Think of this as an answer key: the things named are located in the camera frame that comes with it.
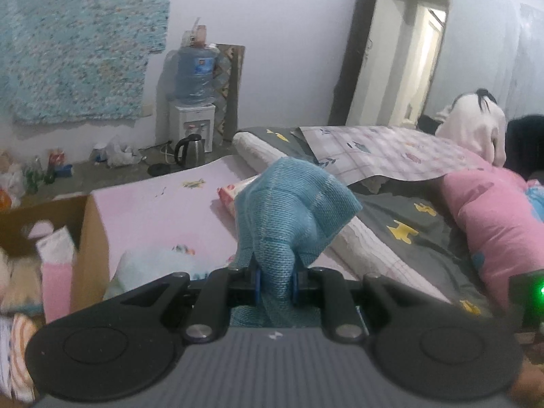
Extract orange striped white cloth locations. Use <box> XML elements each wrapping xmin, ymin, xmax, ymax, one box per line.
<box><xmin>1</xmin><ymin>313</ymin><xmax>38</xmax><ymax>403</ymax></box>

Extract rolled white patterned mat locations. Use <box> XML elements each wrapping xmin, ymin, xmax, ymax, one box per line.
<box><xmin>231</xmin><ymin>130</ymin><xmax>452</xmax><ymax>305</ymax></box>

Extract blue water bottle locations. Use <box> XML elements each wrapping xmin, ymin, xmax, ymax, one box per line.
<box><xmin>174</xmin><ymin>46</ymin><xmax>219</xmax><ymax>106</ymax></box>

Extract pink pillow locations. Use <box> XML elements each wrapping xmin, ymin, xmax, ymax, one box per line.
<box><xmin>440</xmin><ymin>168</ymin><xmax>543</xmax><ymax>308</ymax></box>

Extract pink plush toy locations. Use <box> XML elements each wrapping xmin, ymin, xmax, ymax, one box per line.
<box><xmin>0</xmin><ymin>249</ymin><xmax>11</xmax><ymax>300</ymax></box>

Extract steel electric kettle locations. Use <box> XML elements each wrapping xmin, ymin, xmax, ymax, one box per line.
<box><xmin>173</xmin><ymin>134</ymin><xmax>205</xmax><ymax>170</ymax></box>

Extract plaid pink blanket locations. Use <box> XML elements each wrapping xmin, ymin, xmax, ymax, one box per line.
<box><xmin>301</xmin><ymin>125</ymin><xmax>487</xmax><ymax>185</ymax></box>

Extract bag of wooden sticks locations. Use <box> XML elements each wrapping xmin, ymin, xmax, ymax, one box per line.
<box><xmin>1</xmin><ymin>256</ymin><xmax>43</xmax><ymax>314</ymax></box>

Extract person's right hand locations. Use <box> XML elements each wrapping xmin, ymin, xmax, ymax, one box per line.
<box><xmin>509</xmin><ymin>358</ymin><xmax>544</xmax><ymax>408</ymax></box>

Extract pink wet wipes pack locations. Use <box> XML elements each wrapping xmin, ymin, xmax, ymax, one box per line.
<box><xmin>217</xmin><ymin>176</ymin><xmax>256</xmax><ymax>220</ymax></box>

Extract white plastic bag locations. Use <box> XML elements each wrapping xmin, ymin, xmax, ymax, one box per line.
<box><xmin>102</xmin><ymin>245</ymin><xmax>217</xmax><ymax>300</ymax></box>

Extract blue knitted towel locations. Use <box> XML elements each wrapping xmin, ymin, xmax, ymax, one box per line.
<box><xmin>231</xmin><ymin>157</ymin><xmax>361</xmax><ymax>328</ymax></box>

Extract grey bedsheet yellow prints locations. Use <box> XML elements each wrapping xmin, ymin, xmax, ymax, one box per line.
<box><xmin>233</xmin><ymin>127</ymin><xmax>493</xmax><ymax>316</ymax></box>

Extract floral blue wall cloth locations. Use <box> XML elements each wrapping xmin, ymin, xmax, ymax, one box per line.
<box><xmin>1</xmin><ymin>0</ymin><xmax>171</xmax><ymax>125</ymax></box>

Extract white teal small box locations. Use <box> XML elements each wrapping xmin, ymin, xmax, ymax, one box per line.
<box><xmin>36</xmin><ymin>226</ymin><xmax>77</xmax><ymax>265</ymax></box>

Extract white black plush toy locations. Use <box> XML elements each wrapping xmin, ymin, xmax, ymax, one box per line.
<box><xmin>435</xmin><ymin>88</ymin><xmax>507</xmax><ymax>167</ymax></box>

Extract white water dispenser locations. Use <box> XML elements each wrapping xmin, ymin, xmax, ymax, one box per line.
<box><xmin>168</xmin><ymin>101</ymin><xmax>216</xmax><ymax>153</ymax></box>

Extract brown cardboard box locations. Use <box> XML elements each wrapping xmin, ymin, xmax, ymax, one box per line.
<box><xmin>1</xmin><ymin>195</ymin><xmax>116</xmax><ymax>322</ymax></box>

